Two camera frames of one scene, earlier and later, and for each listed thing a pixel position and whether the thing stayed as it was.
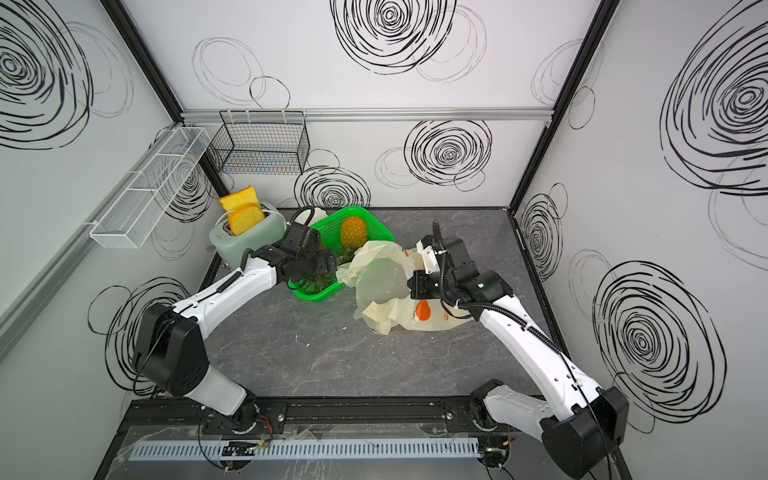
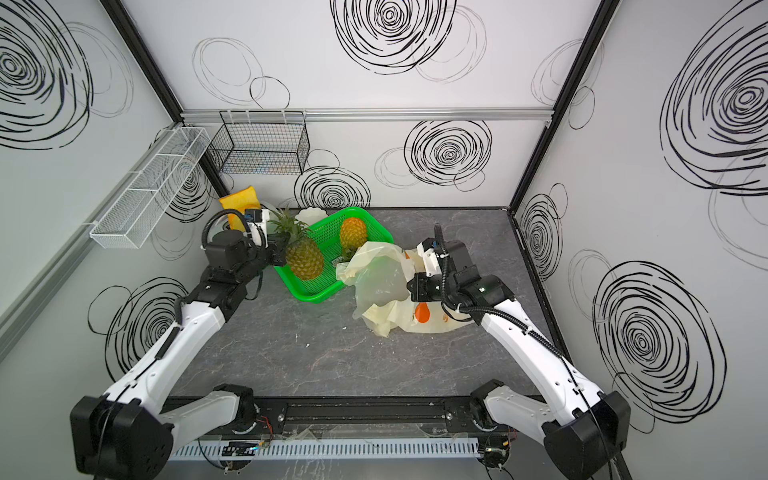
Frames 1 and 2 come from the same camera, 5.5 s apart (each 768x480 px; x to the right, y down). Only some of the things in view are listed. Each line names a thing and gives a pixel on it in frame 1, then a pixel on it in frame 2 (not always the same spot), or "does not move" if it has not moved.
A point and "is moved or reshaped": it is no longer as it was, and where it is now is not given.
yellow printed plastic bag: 380,272 does not move
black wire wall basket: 261,142 does not move
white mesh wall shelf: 126,221 does not move
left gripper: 323,267 -> 276,247
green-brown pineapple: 318,282 is moved or reshaped
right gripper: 417,286 does not move
